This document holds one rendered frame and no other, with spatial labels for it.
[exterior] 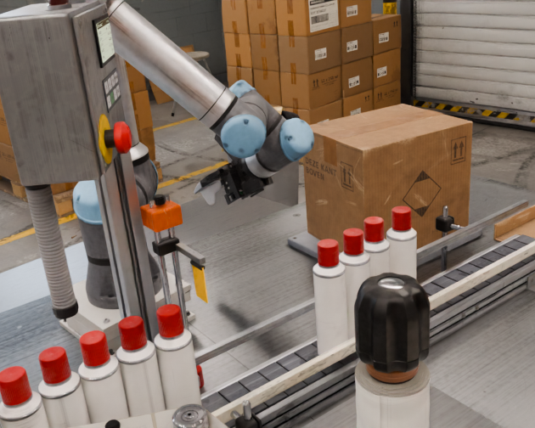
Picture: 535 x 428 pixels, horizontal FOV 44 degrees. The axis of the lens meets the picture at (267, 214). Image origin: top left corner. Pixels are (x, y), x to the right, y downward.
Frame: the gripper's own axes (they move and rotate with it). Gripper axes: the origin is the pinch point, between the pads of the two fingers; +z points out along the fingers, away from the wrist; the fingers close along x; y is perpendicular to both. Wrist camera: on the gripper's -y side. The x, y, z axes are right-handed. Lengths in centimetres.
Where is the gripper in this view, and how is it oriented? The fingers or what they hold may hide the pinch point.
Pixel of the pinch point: (209, 184)
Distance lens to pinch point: 156.3
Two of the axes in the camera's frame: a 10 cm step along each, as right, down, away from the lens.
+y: 3.8, 9.2, -0.7
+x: 7.4, -2.6, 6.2
